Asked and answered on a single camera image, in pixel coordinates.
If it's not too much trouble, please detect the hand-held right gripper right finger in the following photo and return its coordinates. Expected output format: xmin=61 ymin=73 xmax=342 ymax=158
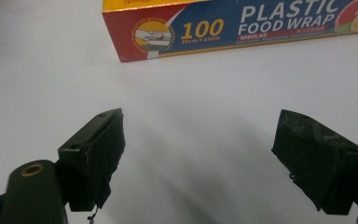
xmin=270 ymin=108 xmax=358 ymax=216

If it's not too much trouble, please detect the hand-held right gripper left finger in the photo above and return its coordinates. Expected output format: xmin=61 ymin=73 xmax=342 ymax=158
xmin=57 ymin=107 xmax=127 ymax=220

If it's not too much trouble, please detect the plastic wrap box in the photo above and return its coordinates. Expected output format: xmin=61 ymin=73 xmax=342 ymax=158
xmin=102 ymin=0 xmax=358 ymax=63

